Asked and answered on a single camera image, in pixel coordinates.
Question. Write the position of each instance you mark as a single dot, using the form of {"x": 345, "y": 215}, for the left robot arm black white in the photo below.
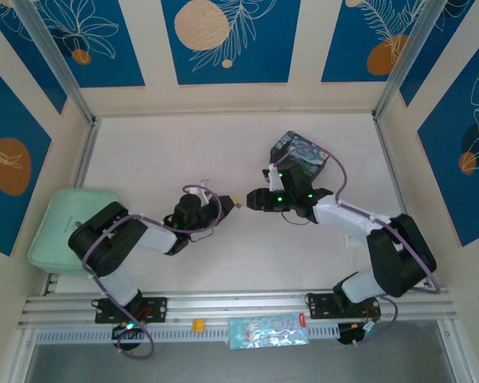
{"x": 121, "y": 285}

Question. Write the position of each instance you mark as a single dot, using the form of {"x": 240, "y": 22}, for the black electronics box with LED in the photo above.
{"x": 125, "y": 333}
{"x": 355, "y": 333}

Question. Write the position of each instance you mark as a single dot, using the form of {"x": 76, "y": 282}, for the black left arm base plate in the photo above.
{"x": 155, "y": 309}

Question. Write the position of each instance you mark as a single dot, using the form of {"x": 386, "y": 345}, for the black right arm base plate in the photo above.
{"x": 319, "y": 305}

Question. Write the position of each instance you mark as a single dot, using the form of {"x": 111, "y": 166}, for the mint green zip pouch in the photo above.
{"x": 52, "y": 231}

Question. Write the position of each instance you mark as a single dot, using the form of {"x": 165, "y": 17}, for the light blue patterned pack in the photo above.
{"x": 263, "y": 331}

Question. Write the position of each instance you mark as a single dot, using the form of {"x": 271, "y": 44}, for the small yellow connector block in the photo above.
{"x": 199, "y": 325}

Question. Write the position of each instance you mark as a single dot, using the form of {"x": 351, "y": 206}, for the aluminium frame leg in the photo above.
{"x": 22, "y": 355}
{"x": 457, "y": 351}

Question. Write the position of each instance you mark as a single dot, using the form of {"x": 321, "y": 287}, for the starry night print box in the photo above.
{"x": 303, "y": 151}

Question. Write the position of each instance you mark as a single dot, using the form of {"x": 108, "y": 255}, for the aluminium cross rail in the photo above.
{"x": 243, "y": 303}

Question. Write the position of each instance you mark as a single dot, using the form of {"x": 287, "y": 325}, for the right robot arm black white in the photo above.
{"x": 357, "y": 287}

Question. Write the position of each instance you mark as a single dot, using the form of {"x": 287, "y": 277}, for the aluminium frame post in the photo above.
{"x": 56, "y": 64}
{"x": 407, "y": 56}

